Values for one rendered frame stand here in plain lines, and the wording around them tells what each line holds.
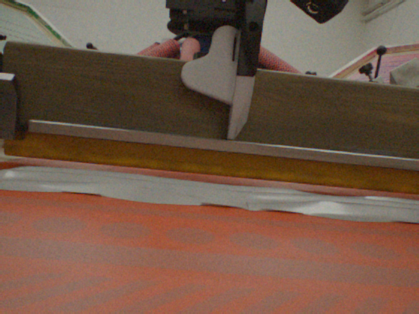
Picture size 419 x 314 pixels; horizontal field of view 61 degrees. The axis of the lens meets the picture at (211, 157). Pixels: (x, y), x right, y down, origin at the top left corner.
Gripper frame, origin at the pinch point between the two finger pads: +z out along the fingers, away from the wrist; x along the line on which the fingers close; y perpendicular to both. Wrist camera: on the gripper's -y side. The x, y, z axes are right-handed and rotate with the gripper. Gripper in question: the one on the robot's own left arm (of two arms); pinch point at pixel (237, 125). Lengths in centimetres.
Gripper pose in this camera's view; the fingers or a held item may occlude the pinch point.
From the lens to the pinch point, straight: 32.9
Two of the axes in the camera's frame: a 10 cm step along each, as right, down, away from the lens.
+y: -9.9, -0.9, -0.7
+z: -1.0, 9.9, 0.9
